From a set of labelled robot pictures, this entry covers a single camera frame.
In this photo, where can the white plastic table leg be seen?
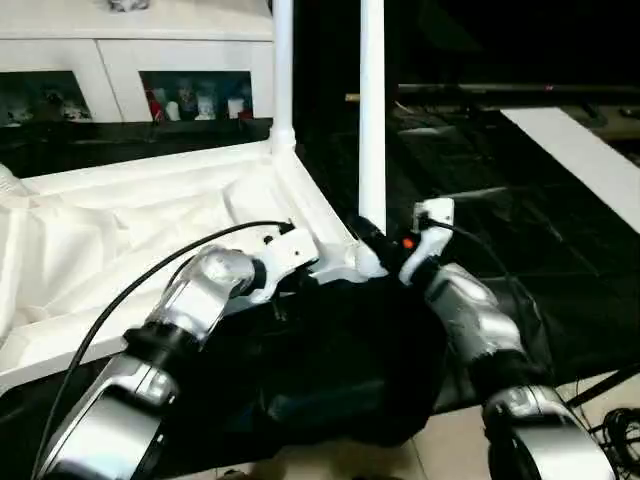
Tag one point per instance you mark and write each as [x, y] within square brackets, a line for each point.
[7, 180]
[282, 75]
[372, 125]

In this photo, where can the white plastic table top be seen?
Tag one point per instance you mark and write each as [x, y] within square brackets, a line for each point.
[125, 210]

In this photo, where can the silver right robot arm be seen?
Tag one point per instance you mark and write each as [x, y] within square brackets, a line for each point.
[470, 310]

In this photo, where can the black table mat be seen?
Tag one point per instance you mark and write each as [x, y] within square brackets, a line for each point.
[525, 225]

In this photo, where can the white mug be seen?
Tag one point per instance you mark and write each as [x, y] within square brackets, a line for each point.
[235, 107]

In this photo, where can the long black pole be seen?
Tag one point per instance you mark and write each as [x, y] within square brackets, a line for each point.
[500, 88]

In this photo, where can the white patterned figure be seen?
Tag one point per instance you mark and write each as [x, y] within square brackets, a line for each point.
[204, 107]

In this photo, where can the white flat board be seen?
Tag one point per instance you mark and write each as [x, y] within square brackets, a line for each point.
[575, 150]

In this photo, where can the small white cup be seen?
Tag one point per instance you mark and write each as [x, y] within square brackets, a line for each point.
[173, 110]

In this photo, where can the red white bottle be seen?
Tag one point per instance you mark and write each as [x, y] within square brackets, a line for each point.
[157, 105]

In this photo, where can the black fabric covered furniture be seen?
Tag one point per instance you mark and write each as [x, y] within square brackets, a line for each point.
[500, 40]

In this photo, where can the black tripod leg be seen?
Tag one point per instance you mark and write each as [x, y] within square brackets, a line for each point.
[605, 385]

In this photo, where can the black flat gadget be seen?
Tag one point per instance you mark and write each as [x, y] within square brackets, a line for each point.
[629, 111]

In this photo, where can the white glass-door cabinet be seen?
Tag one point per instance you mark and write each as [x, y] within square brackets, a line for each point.
[125, 50]

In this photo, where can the black shiny bundle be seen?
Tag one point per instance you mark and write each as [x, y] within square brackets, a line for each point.
[127, 4]

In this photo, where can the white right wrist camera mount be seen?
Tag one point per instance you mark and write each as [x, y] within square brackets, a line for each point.
[430, 245]

